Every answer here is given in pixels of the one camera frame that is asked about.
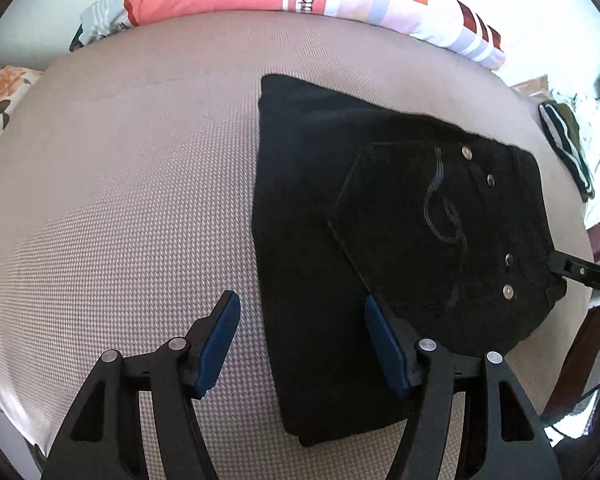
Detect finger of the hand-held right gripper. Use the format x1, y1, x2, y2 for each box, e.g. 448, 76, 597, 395
546, 250, 600, 302

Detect grey printed pillow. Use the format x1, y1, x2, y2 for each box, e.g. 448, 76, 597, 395
69, 0, 132, 54

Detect black pants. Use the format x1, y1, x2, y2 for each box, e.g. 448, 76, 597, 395
251, 74, 569, 448

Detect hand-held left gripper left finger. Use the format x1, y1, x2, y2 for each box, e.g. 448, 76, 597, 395
42, 290, 242, 480

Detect beige woven bed cover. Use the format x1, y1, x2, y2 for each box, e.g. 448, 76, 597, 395
0, 12, 599, 480

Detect dark white-striped garment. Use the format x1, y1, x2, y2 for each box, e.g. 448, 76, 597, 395
537, 101, 597, 204

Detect orange floral pillow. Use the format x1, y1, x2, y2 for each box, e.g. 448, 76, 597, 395
0, 63, 44, 177

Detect brown wooden furniture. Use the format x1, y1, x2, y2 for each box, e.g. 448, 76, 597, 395
509, 74, 600, 426

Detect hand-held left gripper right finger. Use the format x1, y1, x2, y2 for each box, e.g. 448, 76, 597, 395
364, 295, 563, 480

